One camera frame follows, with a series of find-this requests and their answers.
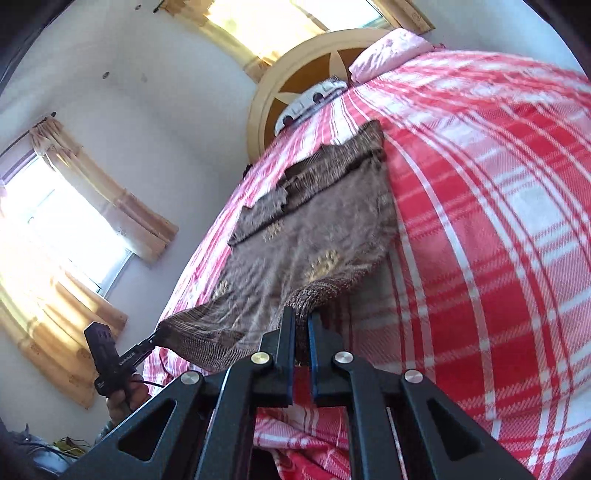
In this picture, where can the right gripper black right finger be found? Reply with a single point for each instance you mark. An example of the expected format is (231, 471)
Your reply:
(401, 426)

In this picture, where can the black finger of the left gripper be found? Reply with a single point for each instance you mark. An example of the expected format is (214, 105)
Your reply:
(139, 352)

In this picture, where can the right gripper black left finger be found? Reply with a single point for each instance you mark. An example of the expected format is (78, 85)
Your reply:
(199, 427)

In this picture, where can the brown knitted sweater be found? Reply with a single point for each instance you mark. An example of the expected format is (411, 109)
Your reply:
(325, 226)

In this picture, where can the person's left hand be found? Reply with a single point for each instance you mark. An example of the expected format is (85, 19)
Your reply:
(122, 403)

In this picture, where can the red white plaid bedspread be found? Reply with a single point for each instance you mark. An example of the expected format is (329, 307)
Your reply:
(487, 287)

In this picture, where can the white patterned pillow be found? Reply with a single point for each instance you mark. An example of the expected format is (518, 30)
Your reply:
(310, 101)

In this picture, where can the yellow curtain behind headboard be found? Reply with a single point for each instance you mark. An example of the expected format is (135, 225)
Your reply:
(193, 14)

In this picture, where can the bright window behind bed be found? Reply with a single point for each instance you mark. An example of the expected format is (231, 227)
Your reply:
(270, 28)

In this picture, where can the beige arched wooden headboard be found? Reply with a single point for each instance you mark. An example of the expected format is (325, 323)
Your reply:
(327, 55)

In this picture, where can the pink pillow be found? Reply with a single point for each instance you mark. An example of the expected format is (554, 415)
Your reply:
(390, 52)

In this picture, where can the yellow curtain right of window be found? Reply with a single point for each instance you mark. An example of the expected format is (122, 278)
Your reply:
(404, 14)

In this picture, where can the yellow curtain on left wall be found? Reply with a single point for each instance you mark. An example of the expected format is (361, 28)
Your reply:
(146, 233)

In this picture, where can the bright window on left wall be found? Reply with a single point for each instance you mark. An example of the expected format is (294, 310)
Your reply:
(50, 219)

